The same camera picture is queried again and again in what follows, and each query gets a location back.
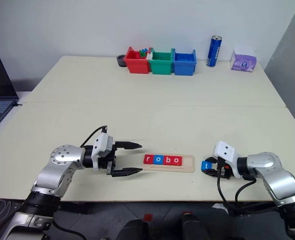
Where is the red letter tile o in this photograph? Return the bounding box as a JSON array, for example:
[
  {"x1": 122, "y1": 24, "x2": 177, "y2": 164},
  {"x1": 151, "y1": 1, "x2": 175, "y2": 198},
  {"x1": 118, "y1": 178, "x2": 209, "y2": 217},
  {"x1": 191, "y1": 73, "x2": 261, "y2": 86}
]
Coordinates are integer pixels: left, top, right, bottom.
[{"x1": 171, "y1": 155, "x2": 183, "y2": 167}]

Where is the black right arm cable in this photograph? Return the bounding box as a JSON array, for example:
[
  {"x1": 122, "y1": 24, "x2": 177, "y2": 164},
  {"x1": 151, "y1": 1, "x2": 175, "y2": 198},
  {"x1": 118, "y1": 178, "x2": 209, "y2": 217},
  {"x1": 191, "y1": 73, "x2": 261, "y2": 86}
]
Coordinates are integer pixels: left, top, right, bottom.
[{"x1": 216, "y1": 172, "x2": 288, "y2": 219}]

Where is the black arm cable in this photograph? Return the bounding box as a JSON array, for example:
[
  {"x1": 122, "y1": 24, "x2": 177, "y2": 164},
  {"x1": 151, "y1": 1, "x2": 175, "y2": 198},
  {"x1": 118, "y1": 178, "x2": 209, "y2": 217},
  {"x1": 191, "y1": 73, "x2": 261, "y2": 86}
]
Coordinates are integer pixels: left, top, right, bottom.
[
  {"x1": 79, "y1": 124, "x2": 109, "y2": 148},
  {"x1": 216, "y1": 172, "x2": 288, "y2": 219}
]

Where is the green plastic bin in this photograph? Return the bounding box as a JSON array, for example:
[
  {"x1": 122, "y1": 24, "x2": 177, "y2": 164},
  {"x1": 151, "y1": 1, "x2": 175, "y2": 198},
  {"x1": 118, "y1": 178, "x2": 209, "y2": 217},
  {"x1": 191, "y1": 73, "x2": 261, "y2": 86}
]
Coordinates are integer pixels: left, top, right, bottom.
[{"x1": 147, "y1": 47, "x2": 175, "y2": 75}]

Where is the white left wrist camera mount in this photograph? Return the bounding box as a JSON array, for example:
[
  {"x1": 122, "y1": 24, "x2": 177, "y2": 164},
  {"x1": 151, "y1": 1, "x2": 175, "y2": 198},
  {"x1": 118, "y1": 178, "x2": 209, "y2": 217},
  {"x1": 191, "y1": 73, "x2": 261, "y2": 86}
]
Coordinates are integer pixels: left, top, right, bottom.
[{"x1": 91, "y1": 133, "x2": 114, "y2": 171}]

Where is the dark rounded shape red top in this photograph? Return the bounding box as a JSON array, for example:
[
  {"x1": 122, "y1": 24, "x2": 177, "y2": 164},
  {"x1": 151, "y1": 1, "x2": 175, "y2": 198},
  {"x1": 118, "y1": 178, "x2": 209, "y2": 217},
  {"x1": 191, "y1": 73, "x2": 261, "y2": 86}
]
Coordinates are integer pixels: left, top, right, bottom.
[{"x1": 179, "y1": 211, "x2": 210, "y2": 240}]

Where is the dark laptop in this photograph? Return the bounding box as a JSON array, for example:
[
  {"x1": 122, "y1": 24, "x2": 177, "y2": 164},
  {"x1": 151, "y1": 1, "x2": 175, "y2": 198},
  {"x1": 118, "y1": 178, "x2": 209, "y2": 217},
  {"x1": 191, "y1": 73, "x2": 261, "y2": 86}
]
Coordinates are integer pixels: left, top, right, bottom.
[{"x1": 0, "y1": 55, "x2": 20, "y2": 132}]

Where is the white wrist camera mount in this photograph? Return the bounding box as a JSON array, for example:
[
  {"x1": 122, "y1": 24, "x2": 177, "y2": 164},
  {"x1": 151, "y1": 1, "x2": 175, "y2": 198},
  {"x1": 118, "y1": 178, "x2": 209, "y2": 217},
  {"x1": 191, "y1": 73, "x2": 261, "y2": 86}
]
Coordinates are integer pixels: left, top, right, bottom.
[
  {"x1": 91, "y1": 133, "x2": 114, "y2": 171},
  {"x1": 213, "y1": 140, "x2": 240, "y2": 179}
]

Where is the blue letter tile o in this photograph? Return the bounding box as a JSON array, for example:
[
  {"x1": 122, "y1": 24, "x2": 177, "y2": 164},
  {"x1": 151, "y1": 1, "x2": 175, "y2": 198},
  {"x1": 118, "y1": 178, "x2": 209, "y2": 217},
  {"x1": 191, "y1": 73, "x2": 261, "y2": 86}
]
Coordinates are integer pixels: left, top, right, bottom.
[{"x1": 153, "y1": 154, "x2": 165, "y2": 166}]

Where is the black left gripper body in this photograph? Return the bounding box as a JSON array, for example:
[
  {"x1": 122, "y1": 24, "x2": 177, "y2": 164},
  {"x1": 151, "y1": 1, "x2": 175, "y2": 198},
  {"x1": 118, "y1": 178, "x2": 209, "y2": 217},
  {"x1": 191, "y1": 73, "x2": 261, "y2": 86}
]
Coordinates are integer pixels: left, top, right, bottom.
[{"x1": 98, "y1": 142, "x2": 118, "y2": 177}]

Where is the blue plastic bin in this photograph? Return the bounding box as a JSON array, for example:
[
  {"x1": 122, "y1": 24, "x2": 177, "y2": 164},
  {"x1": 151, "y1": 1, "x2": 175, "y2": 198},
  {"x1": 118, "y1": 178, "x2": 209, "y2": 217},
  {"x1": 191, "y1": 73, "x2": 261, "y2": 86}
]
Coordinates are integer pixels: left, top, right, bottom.
[{"x1": 172, "y1": 48, "x2": 198, "y2": 76}]

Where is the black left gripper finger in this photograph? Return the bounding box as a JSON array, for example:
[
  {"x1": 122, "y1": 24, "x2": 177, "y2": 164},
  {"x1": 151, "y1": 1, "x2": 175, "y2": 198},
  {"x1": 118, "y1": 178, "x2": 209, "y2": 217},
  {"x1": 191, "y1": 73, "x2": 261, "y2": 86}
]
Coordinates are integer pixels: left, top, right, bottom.
[
  {"x1": 114, "y1": 141, "x2": 143, "y2": 151},
  {"x1": 111, "y1": 167, "x2": 144, "y2": 178}
]

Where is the wooden letter tray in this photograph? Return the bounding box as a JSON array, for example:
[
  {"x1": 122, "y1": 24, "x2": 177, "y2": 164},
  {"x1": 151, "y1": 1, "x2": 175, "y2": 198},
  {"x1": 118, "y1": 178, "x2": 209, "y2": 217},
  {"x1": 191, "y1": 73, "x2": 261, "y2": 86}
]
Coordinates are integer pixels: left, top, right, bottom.
[{"x1": 137, "y1": 153, "x2": 196, "y2": 174}]

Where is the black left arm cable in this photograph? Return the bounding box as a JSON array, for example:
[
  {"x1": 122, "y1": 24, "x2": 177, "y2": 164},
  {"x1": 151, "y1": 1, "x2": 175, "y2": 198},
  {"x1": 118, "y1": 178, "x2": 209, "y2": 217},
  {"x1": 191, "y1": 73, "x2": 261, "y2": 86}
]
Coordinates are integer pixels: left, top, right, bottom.
[{"x1": 79, "y1": 124, "x2": 109, "y2": 148}]

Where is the purple tissue pack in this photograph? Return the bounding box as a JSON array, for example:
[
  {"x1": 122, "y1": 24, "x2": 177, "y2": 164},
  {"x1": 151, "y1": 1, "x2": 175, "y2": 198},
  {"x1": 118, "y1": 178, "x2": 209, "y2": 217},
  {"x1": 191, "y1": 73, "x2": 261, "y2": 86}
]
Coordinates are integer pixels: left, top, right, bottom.
[{"x1": 229, "y1": 47, "x2": 258, "y2": 74}]

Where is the red letter tile r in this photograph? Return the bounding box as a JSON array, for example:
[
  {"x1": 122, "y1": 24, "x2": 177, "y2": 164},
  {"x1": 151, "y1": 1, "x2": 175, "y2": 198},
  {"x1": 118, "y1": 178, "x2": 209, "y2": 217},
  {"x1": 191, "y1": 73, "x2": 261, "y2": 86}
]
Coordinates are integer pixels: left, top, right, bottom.
[{"x1": 143, "y1": 154, "x2": 155, "y2": 166}]

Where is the blue drink can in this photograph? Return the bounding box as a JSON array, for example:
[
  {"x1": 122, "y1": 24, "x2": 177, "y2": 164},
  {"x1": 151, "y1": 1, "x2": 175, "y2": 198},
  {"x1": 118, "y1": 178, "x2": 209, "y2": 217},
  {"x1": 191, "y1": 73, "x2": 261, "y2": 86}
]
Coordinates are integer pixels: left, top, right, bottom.
[{"x1": 206, "y1": 35, "x2": 223, "y2": 68}]

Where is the black round dish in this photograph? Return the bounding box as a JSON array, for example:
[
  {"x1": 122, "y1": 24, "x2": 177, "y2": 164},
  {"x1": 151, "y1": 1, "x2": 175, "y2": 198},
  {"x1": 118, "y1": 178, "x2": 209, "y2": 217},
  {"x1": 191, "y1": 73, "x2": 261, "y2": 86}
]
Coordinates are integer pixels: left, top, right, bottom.
[{"x1": 116, "y1": 54, "x2": 128, "y2": 68}]

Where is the red letter tile b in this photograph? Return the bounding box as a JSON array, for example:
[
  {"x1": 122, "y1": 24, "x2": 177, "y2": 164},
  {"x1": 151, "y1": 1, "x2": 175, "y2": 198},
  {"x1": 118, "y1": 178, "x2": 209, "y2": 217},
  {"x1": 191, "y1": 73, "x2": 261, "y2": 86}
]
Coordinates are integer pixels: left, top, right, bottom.
[{"x1": 162, "y1": 155, "x2": 174, "y2": 167}]

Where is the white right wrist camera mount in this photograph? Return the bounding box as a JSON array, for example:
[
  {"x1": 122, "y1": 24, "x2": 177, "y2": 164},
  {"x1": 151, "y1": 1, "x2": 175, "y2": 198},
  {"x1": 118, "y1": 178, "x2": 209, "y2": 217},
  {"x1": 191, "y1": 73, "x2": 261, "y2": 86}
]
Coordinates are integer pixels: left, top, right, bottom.
[{"x1": 213, "y1": 140, "x2": 240, "y2": 179}]

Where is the red plastic bin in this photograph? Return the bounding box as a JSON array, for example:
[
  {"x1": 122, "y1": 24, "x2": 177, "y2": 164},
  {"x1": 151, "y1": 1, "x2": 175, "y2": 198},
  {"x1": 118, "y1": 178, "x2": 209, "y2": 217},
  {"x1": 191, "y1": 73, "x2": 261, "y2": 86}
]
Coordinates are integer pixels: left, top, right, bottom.
[{"x1": 124, "y1": 46, "x2": 151, "y2": 75}]

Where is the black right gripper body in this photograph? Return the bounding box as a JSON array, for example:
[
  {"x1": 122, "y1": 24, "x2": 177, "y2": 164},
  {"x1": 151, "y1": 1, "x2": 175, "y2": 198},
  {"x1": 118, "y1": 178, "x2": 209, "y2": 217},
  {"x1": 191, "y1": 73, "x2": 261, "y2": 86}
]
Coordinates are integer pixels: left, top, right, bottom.
[{"x1": 215, "y1": 157, "x2": 235, "y2": 180}]

